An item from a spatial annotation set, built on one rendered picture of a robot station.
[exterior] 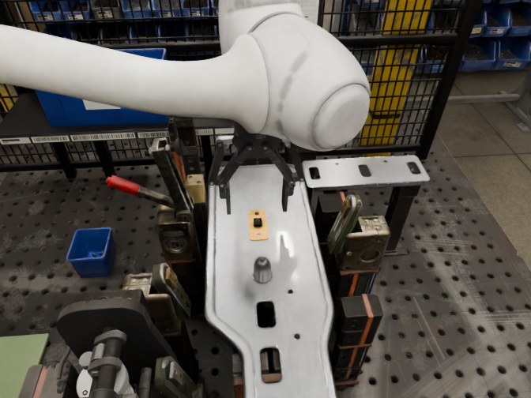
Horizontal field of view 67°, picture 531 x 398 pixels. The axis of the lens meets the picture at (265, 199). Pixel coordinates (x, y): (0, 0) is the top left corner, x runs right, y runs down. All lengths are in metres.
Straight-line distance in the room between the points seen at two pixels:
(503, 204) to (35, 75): 2.48
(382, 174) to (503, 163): 2.05
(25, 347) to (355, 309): 0.78
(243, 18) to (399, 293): 0.83
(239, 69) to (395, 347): 0.81
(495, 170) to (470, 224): 1.54
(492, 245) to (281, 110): 1.04
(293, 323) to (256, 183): 0.36
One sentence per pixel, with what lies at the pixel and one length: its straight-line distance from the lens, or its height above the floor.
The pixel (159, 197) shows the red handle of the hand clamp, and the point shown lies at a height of 1.10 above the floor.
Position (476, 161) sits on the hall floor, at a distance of 2.92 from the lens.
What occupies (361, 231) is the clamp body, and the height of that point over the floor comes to 1.04.
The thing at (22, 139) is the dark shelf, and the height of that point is 1.02.
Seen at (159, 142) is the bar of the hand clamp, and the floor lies 1.21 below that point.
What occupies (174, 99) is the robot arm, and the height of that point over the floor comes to 1.41.
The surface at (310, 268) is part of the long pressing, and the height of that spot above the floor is 1.00.
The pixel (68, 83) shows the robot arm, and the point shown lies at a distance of 0.46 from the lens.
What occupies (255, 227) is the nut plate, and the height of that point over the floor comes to 1.00.
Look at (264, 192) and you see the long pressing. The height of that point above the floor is 1.00.
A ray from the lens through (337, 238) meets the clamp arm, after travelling 0.77.
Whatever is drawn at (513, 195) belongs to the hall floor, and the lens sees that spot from 2.76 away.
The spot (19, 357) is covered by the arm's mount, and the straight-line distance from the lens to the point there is 1.14.
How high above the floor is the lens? 1.61
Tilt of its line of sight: 44 degrees down
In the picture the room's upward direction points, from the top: straight up
